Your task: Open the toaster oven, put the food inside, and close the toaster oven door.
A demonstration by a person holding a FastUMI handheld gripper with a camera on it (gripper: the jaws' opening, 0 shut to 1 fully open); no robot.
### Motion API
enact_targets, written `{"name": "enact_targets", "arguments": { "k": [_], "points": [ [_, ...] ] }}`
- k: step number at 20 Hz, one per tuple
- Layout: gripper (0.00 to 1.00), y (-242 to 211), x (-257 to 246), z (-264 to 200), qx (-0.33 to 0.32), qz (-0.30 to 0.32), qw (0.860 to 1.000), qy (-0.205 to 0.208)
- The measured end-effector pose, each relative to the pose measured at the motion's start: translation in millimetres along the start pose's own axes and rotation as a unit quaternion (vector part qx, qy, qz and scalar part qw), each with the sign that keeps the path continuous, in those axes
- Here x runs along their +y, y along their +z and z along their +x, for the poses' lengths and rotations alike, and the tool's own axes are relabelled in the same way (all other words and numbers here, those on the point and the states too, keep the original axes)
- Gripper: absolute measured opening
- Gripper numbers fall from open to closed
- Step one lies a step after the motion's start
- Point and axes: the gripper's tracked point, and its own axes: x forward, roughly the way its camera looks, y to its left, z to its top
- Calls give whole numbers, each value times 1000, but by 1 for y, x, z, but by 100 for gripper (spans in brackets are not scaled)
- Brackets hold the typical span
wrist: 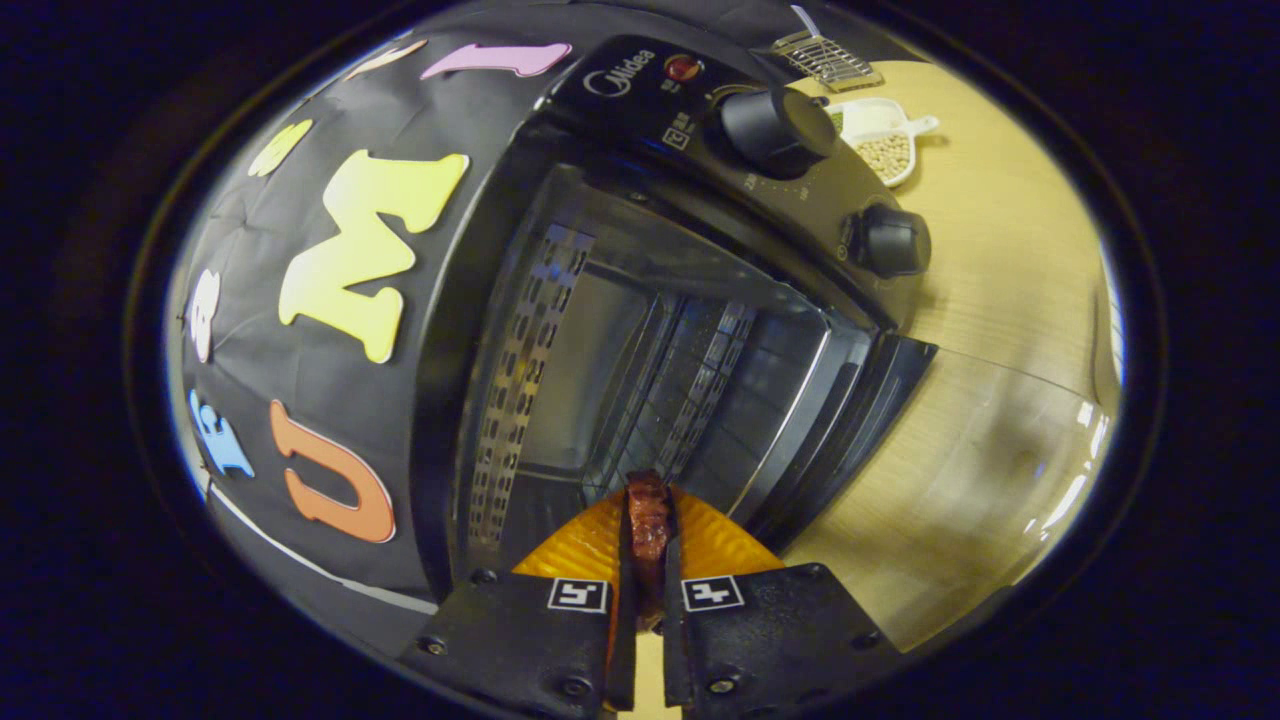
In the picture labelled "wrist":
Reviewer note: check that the black toaster oven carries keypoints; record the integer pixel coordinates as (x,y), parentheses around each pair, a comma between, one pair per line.
(640,100)

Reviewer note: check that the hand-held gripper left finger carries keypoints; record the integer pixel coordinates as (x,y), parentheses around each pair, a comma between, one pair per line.
(622,655)

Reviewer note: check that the white divided dish with beans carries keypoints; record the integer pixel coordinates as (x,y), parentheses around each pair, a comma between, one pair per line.
(885,155)

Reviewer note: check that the reddish brown meat piece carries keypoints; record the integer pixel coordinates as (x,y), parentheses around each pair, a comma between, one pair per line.
(648,530)

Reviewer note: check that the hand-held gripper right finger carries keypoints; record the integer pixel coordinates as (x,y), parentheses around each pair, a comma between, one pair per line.
(676,650)

